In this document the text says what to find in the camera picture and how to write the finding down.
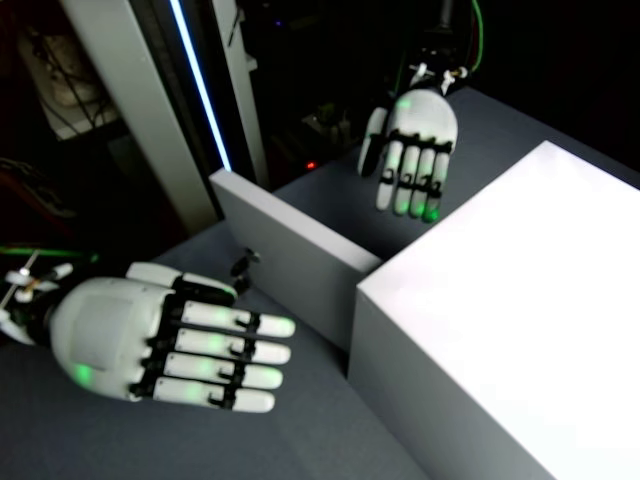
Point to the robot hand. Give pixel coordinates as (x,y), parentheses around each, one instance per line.
(422,115)
(110,335)

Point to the white cabinet door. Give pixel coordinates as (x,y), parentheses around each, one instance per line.
(300,250)

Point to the grey table cloth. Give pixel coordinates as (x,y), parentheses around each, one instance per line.
(250,435)

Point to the white cabinet box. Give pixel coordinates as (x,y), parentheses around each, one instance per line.
(500,300)

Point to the blue light strip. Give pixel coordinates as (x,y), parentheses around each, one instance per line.
(202,85)

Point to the white pillar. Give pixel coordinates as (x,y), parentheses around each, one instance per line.
(140,100)

